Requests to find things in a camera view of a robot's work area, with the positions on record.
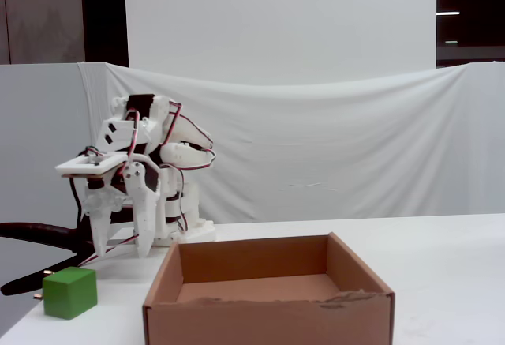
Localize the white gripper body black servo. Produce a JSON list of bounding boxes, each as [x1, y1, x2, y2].
[[80, 173, 161, 215]]

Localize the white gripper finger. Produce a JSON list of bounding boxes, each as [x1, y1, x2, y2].
[[122, 154, 163, 259], [88, 209, 116, 258]]

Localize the green cube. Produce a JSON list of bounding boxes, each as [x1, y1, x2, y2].
[[42, 266, 99, 321]]

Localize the brown cardboard box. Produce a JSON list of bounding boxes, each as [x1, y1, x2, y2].
[[142, 231, 395, 345]]

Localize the frosted glass panel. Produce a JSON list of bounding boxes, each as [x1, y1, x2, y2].
[[0, 0, 86, 66]]

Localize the white draped cloth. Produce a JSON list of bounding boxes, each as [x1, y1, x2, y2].
[[77, 60, 505, 223]]

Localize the large white backdrop board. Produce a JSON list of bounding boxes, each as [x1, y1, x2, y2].
[[123, 0, 438, 85]]

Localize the red white cable on table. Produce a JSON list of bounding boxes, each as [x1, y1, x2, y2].
[[77, 235, 140, 268]]

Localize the red black servo cable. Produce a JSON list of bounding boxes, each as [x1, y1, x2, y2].
[[125, 108, 143, 172], [173, 169, 193, 236], [161, 145, 217, 173], [159, 102, 185, 148]]

